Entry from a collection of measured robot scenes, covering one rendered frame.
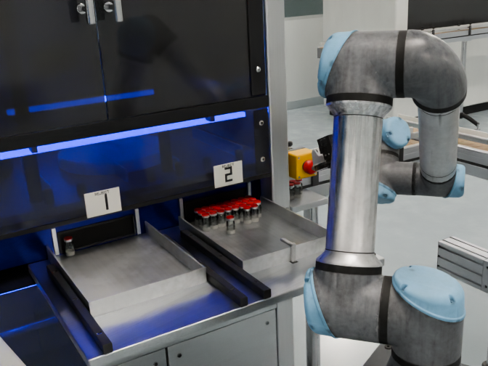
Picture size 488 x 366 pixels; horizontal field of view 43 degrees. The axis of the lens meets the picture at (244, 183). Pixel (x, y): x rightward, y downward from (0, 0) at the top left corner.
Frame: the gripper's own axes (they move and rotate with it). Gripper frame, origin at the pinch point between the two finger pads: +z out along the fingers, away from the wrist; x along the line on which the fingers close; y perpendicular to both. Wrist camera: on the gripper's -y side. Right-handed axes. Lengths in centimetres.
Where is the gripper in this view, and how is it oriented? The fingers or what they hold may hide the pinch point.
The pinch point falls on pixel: (316, 170)
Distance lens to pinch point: 171.9
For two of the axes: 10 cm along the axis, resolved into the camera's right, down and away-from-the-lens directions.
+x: -8.6, 2.0, -4.7
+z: -4.4, 1.8, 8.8
